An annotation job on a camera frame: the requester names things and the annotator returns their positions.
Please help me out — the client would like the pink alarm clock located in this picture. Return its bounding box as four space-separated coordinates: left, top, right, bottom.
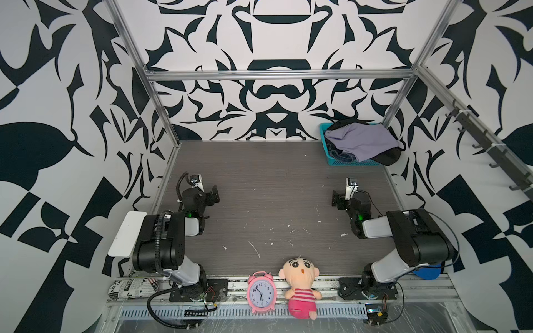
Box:
247 271 277 314

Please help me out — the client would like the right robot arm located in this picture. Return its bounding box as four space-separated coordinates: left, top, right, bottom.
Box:
332 190 455 301

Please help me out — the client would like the black corrugated cable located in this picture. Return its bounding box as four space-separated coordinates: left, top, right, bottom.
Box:
146 286 218 330

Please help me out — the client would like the folded newspaper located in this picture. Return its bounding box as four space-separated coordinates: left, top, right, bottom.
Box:
108 278 160 301

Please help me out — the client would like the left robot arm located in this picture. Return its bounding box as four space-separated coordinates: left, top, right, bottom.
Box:
132 186 220 298

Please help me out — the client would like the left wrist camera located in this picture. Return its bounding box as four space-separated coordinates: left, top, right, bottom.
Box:
188 174 205 191

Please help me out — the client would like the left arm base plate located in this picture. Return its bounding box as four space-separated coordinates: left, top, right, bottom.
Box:
169 278 229 302

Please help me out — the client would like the blue cloth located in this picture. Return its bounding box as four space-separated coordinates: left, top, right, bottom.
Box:
412 264 443 280

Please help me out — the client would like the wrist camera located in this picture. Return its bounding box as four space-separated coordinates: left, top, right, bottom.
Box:
345 178 359 201
188 174 205 191

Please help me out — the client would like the white rectangular panel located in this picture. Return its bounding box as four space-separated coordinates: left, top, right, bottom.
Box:
108 211 147 258

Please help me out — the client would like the small circuit board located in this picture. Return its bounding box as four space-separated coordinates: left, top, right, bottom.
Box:
365 304 388 327

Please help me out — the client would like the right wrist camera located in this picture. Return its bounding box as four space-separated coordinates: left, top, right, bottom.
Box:
345 178 359 201

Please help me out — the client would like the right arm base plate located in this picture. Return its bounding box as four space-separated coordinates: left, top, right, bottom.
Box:
337 277 398 301

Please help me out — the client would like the lavender skirt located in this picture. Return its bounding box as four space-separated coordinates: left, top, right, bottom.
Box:
324 122 400 162

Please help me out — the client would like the denim garment in basket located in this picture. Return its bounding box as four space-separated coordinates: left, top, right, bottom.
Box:
326 140 358 163

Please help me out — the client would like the black garment in basket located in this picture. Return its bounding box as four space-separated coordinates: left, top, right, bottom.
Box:
325 119 405 167

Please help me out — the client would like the grey wall hook rail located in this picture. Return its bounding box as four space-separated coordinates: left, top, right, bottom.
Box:
446 99 532 201

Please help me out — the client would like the plush doll pink shirt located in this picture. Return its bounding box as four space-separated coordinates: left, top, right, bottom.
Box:
278 258 322 320

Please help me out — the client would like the teal plastic basket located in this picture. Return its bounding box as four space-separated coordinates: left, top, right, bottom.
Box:
319 122 386 167

